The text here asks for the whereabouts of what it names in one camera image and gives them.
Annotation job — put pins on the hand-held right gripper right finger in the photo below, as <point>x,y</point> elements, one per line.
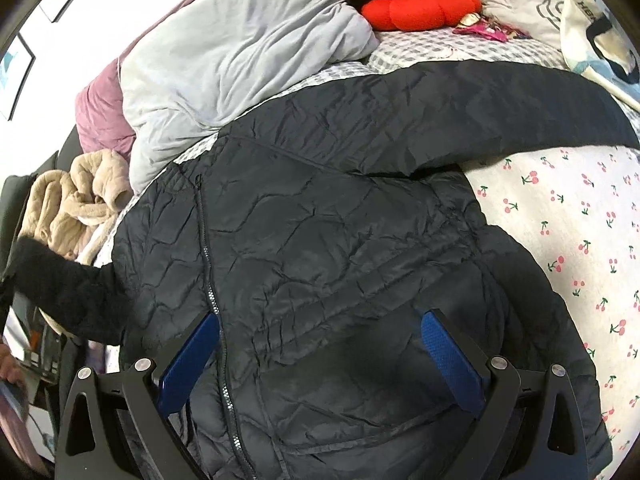
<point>450,360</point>

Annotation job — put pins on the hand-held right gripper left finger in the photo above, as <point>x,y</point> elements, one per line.
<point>187,362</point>

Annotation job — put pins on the black quilted puffer jacket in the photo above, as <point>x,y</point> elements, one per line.
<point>325,220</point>

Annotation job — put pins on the person's left forearm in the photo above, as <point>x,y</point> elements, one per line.
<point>65,290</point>

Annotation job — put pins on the cherry print bed sheet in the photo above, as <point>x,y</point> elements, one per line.
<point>570,220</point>

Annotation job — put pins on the beige fleece garment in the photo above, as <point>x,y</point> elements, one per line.
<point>65,205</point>

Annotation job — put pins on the dark grey cushion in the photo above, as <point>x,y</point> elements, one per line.
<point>20,210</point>

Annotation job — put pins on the pink quilted blanket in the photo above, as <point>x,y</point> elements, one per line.
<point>102,110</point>

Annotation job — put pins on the light grey duvet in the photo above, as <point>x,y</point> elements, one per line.
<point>240,55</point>

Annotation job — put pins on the grey checkered bed sheet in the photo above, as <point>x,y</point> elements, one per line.
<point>415,45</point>

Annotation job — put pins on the pink patterned small cloth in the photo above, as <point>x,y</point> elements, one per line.
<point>490,30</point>

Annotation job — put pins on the framed picture with teal print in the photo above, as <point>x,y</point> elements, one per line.
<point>12,77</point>

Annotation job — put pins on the red flower cushion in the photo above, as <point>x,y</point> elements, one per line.
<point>415,10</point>

